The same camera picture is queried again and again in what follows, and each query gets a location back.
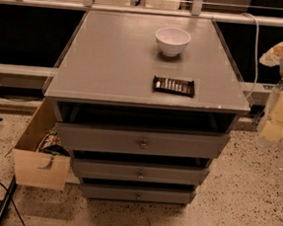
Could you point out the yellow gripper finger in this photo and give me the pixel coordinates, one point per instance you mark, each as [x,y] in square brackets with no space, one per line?
[272,56]

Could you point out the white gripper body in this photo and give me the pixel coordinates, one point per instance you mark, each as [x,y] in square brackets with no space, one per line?
[271,104]

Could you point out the grey drawer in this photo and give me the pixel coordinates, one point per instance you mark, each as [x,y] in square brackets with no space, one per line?
[138,194]
[124,171]
[90,138]

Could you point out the grey top drawer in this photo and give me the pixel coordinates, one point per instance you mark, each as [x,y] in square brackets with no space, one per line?
[90,138]

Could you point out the grey drawer cabinet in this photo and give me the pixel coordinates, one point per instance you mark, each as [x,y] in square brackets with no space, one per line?
[106,80]

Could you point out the grey bottom drawer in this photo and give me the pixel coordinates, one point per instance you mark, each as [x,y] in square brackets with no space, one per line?
[138,194]

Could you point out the dark snack bar wrapper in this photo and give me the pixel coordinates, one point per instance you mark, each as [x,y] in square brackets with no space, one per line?
[173,86]

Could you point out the white bowl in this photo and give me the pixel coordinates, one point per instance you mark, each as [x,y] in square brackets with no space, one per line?
[172,41]

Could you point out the snack bags in box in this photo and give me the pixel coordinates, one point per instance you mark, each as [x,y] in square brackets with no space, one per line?
[51,143]

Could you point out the cardboard box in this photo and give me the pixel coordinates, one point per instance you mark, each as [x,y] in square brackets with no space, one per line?
[32,167]

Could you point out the black floor bar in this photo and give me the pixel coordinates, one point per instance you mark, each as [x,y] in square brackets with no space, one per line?
[4,205]

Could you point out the metal railing frame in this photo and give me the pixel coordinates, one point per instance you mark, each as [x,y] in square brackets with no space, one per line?
[144,9]

